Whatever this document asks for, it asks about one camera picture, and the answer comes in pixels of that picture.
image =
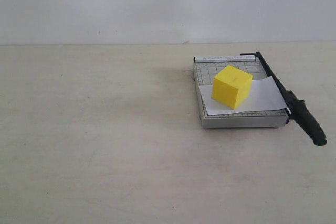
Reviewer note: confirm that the yellow foam cube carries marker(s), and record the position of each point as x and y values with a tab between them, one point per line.
231	86

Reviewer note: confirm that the white paper sheet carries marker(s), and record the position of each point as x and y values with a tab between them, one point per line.
264	96

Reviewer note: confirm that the black cutter blade handle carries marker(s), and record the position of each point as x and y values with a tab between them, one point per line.
298	109

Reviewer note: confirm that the grey paper cutter base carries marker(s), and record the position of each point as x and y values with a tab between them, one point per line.
207	67

